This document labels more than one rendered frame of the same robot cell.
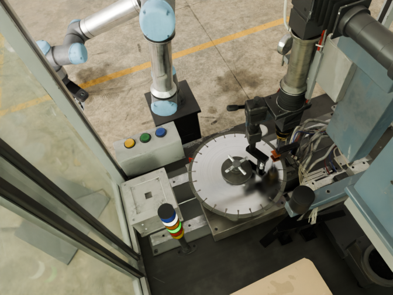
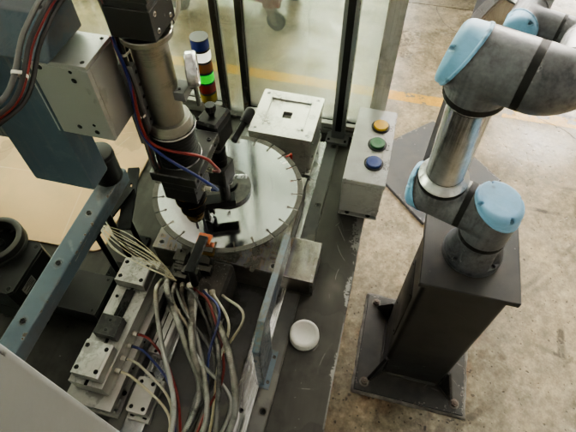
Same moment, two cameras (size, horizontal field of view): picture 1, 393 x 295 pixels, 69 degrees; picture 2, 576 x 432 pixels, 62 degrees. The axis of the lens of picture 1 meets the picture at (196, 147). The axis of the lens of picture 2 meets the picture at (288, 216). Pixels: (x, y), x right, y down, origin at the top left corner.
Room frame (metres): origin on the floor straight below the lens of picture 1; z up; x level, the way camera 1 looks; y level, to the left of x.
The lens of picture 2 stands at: (0.91, -0.71, 1.83)
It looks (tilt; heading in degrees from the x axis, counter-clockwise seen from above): 54 degrees down; 114
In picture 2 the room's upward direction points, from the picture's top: straight up
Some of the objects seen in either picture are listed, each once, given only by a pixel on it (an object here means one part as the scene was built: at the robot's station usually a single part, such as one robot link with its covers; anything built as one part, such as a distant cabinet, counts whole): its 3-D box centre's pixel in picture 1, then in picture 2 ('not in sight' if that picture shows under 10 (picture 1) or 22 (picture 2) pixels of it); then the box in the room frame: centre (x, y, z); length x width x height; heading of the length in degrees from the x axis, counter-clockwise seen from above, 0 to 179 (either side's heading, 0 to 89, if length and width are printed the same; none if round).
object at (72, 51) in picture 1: (71, 51); (531, 23); (1.01, 0.40, 1.21); 0.11 x 0.11 x 0.08; 82
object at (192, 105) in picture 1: (182, 140); (435, 311); (1.08, 0.08, 0.37); 0.40 x 0.40 x 0.75; 10
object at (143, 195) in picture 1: (152, 202); (287, 133); (0.49, 0.21, 0.82); 0.18 x 0.18 x 0.15; 10
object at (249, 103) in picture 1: (255, 120); (217, 146); (0.53, -0.19, 1.17); 0.06 x 0.05 x 0.20; 91
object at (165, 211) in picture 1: (166, 212); (199, 41); (0.30, 0.11, 1.14); 0.05 x 0.04 x 0.03; 10
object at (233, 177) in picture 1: (236, 168); (227, 185); (0.49, -0.13, 0.96); 0.11 x 0.11 x 0.03
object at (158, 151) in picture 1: (150, 150); (368, 162); (0.74, 0.21, 0.82); 0.28 x 0.11 x 0.15; 100
